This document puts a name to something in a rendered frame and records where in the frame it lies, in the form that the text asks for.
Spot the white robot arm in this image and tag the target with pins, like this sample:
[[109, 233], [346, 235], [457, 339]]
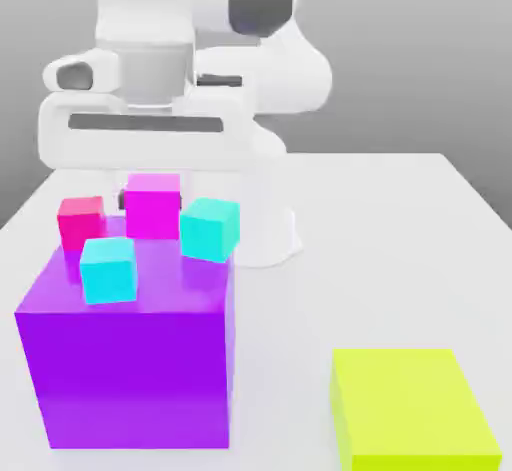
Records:
[[280, 71]]

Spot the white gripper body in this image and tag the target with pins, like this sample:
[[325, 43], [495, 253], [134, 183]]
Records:
[[144, 147]]

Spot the large yellow box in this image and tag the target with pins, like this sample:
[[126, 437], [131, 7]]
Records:
[[412, 411]]

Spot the small magenta cube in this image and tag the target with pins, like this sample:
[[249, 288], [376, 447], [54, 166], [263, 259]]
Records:
[[152, 215]]

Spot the small red cube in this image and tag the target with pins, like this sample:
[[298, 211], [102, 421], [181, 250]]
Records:
[[80, 225]]

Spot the small cyan cube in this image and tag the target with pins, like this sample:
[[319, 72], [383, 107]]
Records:
[[108, 275], [208, 231]]

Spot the large purple box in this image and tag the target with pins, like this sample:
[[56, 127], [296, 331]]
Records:
[[128, 375]]

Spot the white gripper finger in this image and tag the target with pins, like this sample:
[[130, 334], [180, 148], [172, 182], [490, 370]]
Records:
[[184, 185], [116, 187]]

